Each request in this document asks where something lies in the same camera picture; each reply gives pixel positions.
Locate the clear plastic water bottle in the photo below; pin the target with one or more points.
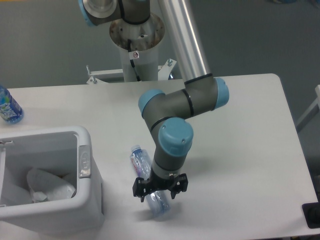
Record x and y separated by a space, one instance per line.
157 201

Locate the blue labelled drink bottle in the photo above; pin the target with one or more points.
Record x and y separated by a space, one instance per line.
10 111

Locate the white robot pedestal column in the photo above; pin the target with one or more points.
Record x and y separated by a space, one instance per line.
138 46

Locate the white trash can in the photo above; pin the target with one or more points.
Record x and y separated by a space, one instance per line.
65 152

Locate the white frame at right edge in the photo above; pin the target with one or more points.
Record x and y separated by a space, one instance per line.
312 110

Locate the black clamp at table edge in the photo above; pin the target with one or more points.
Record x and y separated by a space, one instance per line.
312 214

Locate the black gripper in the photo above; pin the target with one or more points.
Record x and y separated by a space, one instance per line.
143 187

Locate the white metal base frame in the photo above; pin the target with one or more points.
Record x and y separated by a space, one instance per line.
117 75

